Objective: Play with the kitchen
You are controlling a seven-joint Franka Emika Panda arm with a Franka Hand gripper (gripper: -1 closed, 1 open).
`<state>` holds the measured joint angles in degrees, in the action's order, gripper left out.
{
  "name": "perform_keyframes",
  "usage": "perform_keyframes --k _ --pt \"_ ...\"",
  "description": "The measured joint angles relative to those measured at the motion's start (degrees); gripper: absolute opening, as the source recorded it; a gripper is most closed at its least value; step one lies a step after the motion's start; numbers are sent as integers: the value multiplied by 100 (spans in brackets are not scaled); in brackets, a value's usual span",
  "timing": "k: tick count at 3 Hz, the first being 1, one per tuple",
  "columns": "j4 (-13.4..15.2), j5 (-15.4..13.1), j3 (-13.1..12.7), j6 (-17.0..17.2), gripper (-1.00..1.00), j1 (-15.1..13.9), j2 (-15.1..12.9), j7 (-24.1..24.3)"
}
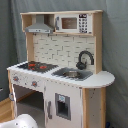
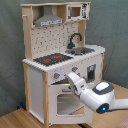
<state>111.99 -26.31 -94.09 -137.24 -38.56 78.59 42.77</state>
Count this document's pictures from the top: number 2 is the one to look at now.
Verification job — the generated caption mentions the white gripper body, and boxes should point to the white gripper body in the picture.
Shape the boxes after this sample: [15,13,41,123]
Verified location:
[67,72,88,96]

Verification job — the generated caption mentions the white oven door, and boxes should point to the white oven door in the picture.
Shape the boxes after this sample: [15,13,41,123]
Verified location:
[49,84,93,124]

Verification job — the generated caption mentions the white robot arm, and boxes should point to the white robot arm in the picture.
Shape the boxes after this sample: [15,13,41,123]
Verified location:
[68,72,128,114]

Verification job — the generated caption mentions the wooden toy kitchen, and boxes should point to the wooden toy kitchen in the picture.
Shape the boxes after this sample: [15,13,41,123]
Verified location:
[22,2,105,128]

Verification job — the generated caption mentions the right oven knob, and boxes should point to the right oven knob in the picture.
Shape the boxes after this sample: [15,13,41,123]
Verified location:
[72,67,78,72]

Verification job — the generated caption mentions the oven knob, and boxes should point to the oven knob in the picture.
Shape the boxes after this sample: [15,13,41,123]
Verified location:
[54,73,60,79]
[72,67,78,72]

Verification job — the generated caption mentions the grey ice dispenser panel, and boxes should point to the grey ice dispenser panel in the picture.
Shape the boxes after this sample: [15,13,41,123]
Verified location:
[87,64,96,82]

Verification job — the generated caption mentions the left oven knob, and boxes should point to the left oven knob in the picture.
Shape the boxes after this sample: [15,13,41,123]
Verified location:
[54,73,60,79]

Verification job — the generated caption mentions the grey toy sink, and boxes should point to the grey toy sink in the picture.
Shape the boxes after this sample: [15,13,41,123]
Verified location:
[65,47,95,55]

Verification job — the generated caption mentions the black toy stovetop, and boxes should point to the black toy stovetop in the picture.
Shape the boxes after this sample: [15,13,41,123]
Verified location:
[34,53,71,66]

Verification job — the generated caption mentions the black toy faucet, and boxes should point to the black toy faucet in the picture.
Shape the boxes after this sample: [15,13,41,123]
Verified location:
[67,33,82,49]

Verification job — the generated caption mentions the grey backdrop curtain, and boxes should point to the grey backdrop curtain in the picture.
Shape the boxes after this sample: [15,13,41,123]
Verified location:
[0,0,128,117]

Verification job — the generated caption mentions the grey range hood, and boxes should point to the grey range hood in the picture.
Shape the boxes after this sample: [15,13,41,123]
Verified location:
[35,6,64,27]

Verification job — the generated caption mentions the white toy microwave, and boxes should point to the white toy microwave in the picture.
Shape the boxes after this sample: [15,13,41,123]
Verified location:
[66,3,90,21]

